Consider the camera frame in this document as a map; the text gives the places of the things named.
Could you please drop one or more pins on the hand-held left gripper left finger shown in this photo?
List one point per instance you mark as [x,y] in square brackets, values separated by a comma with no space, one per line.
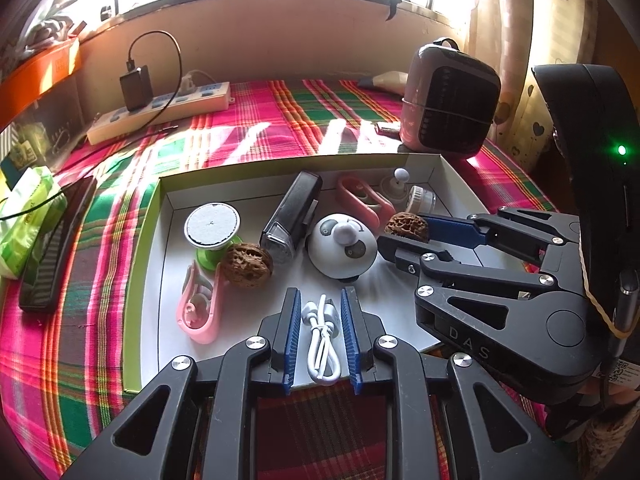
[292,340]

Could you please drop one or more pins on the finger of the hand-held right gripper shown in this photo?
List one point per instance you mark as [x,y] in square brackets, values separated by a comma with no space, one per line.
[450,228]
[400,249]

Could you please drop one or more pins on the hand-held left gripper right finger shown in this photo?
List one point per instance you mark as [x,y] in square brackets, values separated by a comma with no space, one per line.
[350,340]

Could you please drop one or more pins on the brown wrinkled walnut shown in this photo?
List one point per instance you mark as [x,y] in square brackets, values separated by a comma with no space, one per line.
[406,222]
[247,265]

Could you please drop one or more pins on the white round ribbed case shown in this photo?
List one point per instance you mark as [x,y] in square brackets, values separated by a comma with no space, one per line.
[422,200]

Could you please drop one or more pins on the white oval knob device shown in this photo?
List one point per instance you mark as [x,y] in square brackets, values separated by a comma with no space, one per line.
[342,255]

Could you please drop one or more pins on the small white knob device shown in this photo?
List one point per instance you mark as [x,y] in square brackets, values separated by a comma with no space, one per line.
[397,187]

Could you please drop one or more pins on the pink plastic clip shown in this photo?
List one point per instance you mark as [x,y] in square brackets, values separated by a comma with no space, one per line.
[362,200]
[200,317]

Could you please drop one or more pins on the black bike light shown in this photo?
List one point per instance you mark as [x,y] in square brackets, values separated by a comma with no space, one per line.
[292,215]

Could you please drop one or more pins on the green white suction holder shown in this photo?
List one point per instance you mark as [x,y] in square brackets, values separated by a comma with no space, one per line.
[212,225]

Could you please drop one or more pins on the green white cardboard box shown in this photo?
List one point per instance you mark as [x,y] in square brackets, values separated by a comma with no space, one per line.
[160,285]

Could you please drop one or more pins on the small brown packet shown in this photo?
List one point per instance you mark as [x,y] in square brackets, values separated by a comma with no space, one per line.
[385,127]

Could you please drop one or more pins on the grey mini desk fan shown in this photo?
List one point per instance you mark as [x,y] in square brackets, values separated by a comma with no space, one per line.
[450,105]

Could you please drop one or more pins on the heart print curtain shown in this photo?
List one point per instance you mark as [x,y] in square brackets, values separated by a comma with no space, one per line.
[525,35]

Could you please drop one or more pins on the pink green plaid blanket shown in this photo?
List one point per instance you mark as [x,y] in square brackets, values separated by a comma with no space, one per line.
[100,360]

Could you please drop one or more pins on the black hook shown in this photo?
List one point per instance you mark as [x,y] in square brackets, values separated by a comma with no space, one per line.
[397,0]

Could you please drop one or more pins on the black phone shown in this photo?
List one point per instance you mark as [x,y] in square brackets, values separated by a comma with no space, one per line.
[52,255]

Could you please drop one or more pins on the white power strip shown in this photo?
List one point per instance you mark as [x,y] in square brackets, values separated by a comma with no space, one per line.
[160,111]

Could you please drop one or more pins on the white plug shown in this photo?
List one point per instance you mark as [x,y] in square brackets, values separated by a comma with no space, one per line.
[187,82]

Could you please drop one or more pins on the green tissue pack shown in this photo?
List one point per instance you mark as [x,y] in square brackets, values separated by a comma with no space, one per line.
[30,220]

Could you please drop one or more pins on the black charger adapter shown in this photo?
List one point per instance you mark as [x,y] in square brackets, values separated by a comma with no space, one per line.
[136,87]

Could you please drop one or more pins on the clear plastic container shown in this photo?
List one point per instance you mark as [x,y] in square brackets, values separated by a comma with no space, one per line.
[45,120]

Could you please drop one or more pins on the orange plastic tray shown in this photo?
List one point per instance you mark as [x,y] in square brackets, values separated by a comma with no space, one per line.
[40,75]

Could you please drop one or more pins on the white crumpled bags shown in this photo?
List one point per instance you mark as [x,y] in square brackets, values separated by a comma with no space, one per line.
[45,15]

